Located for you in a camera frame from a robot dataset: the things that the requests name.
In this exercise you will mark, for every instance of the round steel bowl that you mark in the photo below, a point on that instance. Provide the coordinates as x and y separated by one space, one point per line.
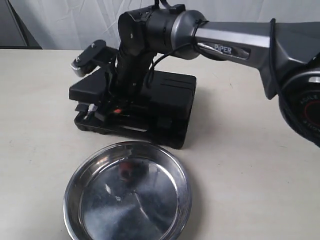
130 190

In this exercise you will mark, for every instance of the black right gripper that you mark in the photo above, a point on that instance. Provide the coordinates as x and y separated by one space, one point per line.
126 74

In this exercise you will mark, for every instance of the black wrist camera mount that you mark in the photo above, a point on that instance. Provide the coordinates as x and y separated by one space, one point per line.
97 54

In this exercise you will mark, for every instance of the white backdrop curtain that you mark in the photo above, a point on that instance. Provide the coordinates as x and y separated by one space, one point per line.
145 25

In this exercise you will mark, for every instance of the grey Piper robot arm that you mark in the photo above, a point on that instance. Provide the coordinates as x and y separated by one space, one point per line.
287 55

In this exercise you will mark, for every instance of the black plastic tool case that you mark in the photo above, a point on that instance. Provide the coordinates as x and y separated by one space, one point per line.
159 114

